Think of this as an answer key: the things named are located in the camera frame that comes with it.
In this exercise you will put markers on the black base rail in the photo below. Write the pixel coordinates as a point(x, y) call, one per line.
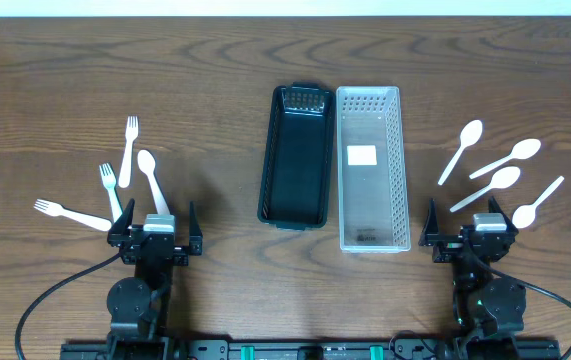
point(398, 348)

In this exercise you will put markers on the white plastic fork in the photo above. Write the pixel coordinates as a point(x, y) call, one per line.
point(56, 210)
point(109, 182)
point(131, 134)

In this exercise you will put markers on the white plastic spoon top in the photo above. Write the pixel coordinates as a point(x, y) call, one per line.
point(469, 136)

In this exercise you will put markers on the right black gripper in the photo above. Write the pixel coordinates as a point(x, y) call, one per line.
point(465, 245)

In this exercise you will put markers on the white plastic spoon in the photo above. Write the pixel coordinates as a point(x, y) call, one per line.
point(469, 136)
point(525, 215)
point(147, 165)
point(522, 150)
point(502, 179)

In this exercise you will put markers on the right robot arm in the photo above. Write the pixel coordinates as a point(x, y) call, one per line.
point(489, 310)

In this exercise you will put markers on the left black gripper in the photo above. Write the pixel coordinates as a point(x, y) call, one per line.
point(155, 248)

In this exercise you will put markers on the clear plastic basket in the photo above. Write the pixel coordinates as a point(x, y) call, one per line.
point(374, 214)

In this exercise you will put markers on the black plastic basket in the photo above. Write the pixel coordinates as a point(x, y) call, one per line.
point(295, 184)

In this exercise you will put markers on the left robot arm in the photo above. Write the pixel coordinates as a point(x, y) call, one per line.
point(139, 304)

